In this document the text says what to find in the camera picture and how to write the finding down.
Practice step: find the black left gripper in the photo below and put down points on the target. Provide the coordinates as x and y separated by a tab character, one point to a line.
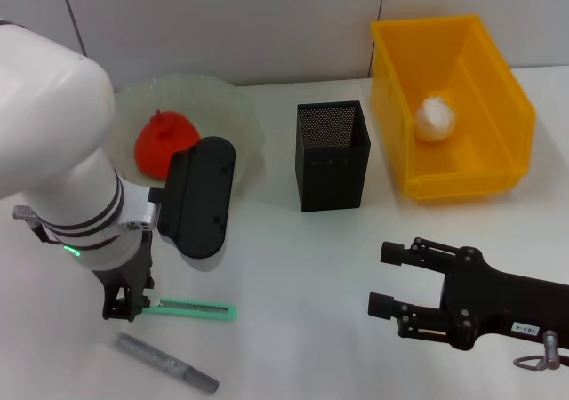
129	266

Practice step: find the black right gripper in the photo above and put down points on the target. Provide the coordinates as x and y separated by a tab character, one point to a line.
502	298

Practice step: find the green utility knife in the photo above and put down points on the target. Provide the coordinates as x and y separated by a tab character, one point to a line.
195	310

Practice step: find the white paper ball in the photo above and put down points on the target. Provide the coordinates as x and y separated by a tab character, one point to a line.
435	117

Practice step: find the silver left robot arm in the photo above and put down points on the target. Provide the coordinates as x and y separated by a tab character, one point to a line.
53	129

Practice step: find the grey marker pen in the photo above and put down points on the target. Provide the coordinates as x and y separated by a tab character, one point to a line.
155	357

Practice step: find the black mesh pen holder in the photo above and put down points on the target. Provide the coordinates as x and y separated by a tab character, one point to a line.
333	178

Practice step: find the pale green glass fruit plate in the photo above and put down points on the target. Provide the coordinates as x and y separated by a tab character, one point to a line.
240	106

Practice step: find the yellow plastic bin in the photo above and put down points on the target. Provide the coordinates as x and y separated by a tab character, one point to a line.
400	84

